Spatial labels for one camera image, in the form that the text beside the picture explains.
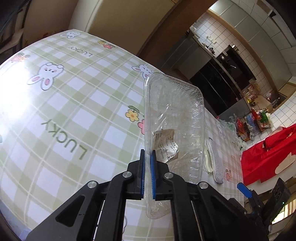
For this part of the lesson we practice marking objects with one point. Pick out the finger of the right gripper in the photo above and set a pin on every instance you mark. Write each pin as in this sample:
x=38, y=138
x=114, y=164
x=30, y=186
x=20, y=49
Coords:
x=244, y=190

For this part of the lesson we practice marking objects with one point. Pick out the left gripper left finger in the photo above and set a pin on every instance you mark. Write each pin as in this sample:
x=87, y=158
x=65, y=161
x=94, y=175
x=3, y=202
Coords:
x=142, y=172

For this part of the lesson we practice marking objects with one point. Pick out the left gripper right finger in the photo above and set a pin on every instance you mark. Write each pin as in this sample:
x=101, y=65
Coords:
x=153, y=173

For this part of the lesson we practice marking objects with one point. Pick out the clear plastic tray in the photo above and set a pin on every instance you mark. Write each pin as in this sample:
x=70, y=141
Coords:
x=174, y=126

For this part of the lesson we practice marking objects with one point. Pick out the grey kitchen counter cabinets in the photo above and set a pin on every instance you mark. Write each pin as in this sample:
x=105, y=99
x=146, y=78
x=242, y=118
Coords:
x=186, y=57

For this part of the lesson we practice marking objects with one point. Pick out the red hanging apron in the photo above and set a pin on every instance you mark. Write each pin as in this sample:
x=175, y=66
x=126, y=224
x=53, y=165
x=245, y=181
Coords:
x=261, y=160

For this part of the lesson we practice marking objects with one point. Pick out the white plastic bags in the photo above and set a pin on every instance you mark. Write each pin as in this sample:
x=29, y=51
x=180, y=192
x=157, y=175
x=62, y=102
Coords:
x=229, y=131

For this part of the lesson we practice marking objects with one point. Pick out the green plaid bunny tablecloth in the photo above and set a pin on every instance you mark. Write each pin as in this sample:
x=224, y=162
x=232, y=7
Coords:
x=72, y=111

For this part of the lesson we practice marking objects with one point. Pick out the black oven stove unit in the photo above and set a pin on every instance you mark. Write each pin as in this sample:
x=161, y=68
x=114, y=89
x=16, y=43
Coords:
x=222, y=81

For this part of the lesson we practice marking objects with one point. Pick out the beige refrigerator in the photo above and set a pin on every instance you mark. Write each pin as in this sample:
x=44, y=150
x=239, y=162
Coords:
x=127, y=24

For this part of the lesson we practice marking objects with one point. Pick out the wire rack with snacks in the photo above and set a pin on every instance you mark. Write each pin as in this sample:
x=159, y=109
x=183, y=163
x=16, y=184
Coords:
x=252, y=124

